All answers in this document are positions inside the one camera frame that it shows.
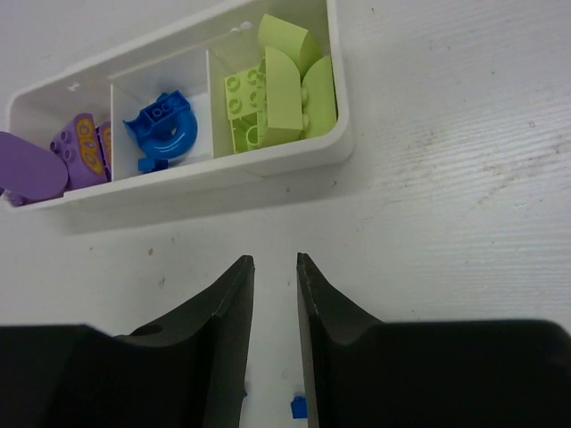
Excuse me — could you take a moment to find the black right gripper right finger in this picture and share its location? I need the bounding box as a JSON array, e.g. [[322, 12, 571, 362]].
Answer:
[[296, 253, 570, 427]]

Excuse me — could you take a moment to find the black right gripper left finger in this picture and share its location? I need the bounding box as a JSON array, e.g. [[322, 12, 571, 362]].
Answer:
[[1, 256, 254, 427]]

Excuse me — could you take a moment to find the blue lego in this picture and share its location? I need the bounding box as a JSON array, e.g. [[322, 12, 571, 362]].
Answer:
[[123, 90, 198, 173]]

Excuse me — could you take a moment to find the purple rounded lego brick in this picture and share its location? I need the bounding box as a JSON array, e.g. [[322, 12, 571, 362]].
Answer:
[[1, 131, 69, 207]]

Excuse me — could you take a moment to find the green curved lego brick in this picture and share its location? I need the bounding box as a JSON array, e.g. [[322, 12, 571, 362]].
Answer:
[[258, 46, 303, 148]]

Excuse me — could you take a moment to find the purple butterfly lego brick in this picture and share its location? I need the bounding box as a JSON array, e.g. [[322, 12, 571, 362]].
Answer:
[[49, 112, 109, 191]]

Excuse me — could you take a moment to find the green square lego brick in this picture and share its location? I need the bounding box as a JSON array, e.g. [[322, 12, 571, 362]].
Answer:
[[224, 67, 259, 125]]

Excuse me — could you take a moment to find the white divided sorting tray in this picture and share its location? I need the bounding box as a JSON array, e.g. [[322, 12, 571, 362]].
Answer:
[[1, 1, 353, 211]]

